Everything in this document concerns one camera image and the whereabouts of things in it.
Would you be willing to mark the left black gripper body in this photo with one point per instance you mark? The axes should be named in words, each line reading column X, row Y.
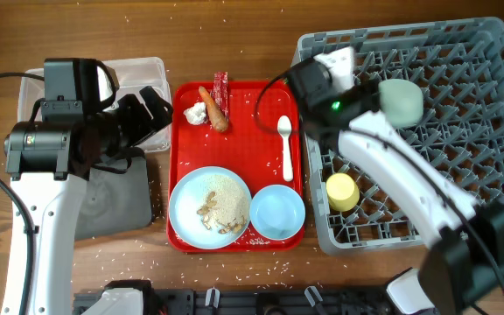
column 130, row 122

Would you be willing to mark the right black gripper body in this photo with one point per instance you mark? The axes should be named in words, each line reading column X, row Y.
column 367, row 96

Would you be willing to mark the mint green bowl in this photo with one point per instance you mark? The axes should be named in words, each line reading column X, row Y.
column 402, row 102

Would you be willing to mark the yellow plastic cup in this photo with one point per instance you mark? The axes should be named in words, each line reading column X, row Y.
column 342, row 192

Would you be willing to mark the small light blue saucer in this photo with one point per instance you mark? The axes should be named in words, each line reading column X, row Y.
column 277, row 212

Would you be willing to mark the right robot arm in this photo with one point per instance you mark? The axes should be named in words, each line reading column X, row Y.
column 464, row 238

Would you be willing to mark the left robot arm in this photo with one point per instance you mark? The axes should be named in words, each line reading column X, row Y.
column 77, row 169

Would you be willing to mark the grey dishwasher rack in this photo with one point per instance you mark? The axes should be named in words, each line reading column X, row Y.
column 459, row 65

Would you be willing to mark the crumpled white tissue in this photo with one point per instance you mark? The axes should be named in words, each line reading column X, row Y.
column 197, row 114

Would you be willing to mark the clear plastic bin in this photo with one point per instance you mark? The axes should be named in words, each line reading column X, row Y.
column 132, row 75

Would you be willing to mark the orange carrot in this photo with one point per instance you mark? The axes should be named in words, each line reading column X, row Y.
column 218, row 120

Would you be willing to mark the red snack wrapper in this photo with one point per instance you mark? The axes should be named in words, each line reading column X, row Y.
column 220, row 92

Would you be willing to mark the black plastic tray bin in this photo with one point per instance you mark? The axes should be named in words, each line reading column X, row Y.
column 117, row 200

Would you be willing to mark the white plastic spoon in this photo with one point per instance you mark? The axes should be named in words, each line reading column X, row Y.
column 284, row 130

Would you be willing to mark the large light blue plate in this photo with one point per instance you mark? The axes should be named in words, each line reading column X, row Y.
column 186, row 198

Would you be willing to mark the red plastic serving tray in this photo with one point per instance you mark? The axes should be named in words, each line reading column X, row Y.
column 244, row 149

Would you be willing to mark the peanut shells and rice pile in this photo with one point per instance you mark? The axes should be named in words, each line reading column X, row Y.
column 226, row 205

